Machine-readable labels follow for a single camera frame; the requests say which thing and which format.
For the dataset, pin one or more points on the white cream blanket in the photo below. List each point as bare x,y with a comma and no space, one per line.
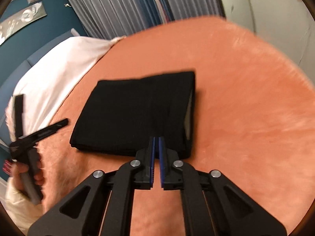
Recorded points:
47,84

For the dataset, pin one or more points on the grey blue curtain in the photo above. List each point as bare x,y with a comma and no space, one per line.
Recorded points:
108,19

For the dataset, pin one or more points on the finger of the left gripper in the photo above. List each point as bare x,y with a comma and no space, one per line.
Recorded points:
48,131
18,112

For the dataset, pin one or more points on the black pants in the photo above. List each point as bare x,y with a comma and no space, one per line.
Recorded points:
120,116

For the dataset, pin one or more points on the standing floor mirror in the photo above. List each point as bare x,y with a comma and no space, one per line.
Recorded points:
240,12

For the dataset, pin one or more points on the person left hand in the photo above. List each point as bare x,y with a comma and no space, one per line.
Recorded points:
15,190

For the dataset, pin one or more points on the orange velvet bed cover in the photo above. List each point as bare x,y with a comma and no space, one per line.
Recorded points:
254,109

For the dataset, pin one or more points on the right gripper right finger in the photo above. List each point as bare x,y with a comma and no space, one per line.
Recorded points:
212,204

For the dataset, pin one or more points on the silver wall picture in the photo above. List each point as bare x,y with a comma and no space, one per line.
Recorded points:
21,19

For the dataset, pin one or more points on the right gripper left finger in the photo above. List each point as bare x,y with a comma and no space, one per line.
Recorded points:
102,202

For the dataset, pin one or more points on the blue padded headboard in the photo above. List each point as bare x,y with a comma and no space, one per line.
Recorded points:
9,85

